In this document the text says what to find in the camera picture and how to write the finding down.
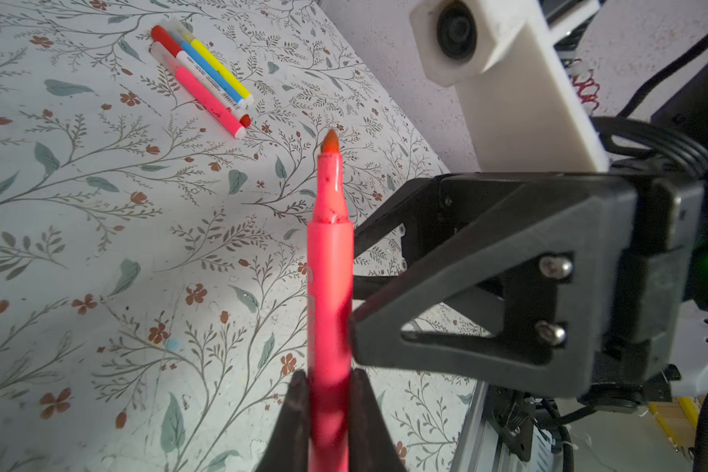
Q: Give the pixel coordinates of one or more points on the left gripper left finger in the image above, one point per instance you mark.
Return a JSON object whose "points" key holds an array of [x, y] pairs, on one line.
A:
{"points": [[288, 446]]}

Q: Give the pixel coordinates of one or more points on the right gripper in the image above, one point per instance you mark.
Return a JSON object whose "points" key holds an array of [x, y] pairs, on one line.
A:
{"points": [[521, 297]]}

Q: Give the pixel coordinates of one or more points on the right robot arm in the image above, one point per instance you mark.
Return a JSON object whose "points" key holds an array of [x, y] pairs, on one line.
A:
{"points": [[543, 283]]}

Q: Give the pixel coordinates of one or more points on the white marker pen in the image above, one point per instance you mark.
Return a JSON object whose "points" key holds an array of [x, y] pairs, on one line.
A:
{"points": [[160, 34]]}

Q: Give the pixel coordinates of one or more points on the pink highlighter pen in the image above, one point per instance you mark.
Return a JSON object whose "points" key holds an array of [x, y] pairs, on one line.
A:
{"points": [[196, 89], [330, 245]]}

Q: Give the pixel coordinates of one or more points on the yellow highlighter pen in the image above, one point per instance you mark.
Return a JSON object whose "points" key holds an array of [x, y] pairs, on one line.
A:
{"points": [[246, 97]]}

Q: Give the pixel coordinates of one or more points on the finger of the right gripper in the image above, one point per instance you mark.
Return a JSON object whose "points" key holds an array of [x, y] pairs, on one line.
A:
{"points": [[431, 211]]}

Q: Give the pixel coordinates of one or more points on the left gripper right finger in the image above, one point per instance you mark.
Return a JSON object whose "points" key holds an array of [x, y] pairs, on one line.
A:
{"points": [[369, 442]]}

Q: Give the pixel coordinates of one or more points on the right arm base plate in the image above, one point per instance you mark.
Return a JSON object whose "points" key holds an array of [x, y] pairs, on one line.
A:
{"points": [[516, 417]]}

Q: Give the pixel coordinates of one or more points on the blue highlighter pen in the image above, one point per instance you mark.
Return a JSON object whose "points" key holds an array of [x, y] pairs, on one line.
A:
{"points": [[230, 95]]}

